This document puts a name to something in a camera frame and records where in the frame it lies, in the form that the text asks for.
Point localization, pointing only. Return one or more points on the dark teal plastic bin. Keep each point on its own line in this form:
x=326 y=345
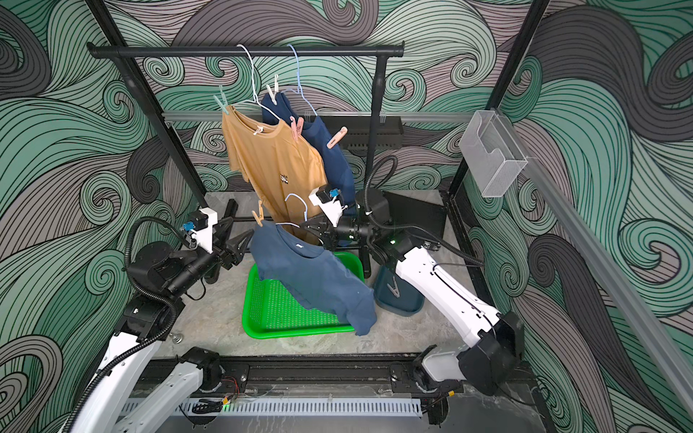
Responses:
x=411 y=301

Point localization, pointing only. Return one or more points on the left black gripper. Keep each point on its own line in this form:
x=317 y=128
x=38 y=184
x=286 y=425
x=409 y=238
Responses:
x=230 y=255

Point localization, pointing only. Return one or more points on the pink white clothespin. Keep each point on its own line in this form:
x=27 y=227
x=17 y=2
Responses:
x=335 y=139

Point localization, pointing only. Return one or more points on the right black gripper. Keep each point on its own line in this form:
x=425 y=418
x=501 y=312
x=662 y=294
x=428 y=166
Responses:
x=331 y=236

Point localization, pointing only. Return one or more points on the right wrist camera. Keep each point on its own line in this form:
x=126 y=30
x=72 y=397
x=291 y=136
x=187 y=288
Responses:
x=329 y=200

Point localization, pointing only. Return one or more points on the light blue wire hanger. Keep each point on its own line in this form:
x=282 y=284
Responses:
x=295 y=210

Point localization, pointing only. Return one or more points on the light blue t-shirt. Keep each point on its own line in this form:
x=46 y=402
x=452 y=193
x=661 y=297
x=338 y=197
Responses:
x=314 y=276

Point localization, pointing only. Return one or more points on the black case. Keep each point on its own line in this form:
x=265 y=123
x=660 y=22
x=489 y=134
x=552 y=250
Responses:
x=410 y=211

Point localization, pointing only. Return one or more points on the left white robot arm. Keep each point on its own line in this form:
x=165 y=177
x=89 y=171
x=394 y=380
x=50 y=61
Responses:
x=162 y=262

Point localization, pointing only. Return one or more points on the black clothes rack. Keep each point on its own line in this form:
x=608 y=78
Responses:
x=124 y=59

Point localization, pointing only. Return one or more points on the green clothespin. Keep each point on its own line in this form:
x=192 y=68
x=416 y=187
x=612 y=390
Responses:
x=221 y=100

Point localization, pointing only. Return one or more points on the clear mesh wall holder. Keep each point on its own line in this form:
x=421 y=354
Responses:
x=491 y=147

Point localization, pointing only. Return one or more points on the dark navy t-shirt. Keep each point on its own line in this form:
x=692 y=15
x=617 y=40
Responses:
x=336 y=166

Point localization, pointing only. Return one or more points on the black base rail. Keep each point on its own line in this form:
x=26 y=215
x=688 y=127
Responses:
x=397 y=373

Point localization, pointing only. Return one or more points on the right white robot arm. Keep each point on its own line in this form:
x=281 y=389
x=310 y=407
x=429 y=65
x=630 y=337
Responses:
x=492 y=343

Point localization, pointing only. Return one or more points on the orange wooden clothespin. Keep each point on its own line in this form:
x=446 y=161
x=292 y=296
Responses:
x=259 y=215

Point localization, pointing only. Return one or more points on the white slotted cable duct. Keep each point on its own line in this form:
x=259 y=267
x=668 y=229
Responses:
x=330 y=406

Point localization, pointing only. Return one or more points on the white wire hanger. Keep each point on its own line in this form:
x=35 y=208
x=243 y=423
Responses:
x=255 y=97

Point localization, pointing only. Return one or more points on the tan yellow t-shirt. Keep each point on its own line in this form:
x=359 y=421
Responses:
x=272 y=162

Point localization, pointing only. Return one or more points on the silver metal bolt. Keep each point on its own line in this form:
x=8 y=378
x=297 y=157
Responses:
x=176 y=338

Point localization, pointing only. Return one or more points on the green plastic basket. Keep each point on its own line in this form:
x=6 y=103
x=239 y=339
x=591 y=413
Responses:
x=270 y=311

